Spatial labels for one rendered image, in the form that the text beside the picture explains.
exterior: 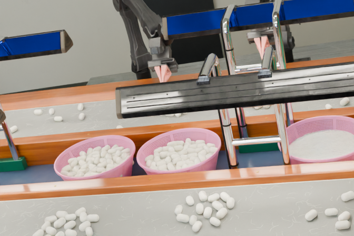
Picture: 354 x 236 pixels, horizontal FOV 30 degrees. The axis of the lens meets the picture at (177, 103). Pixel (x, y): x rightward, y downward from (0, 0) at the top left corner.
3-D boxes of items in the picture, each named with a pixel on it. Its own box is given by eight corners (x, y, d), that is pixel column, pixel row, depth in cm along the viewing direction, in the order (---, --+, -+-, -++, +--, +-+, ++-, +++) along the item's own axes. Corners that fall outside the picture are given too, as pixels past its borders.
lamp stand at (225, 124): (231, 189, 195) (204, 49, 177) (300, 185, 190) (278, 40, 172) (223, 228, 178) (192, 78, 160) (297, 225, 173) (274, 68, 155)
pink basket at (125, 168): (77, 161, 231) (70, 138, 227) (149, 156, 224) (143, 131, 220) (49, 206, 207) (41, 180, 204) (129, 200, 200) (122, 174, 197)
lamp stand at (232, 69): (245, 126, 230) (223, 3, 212) (303, 120, 225) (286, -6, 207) (239, 153, 213) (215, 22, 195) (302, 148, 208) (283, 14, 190)
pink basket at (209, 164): (138, 165, 219) (131, 140, 216) (215, 145, 221) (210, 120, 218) (148, 207, 195) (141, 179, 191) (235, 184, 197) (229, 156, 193)
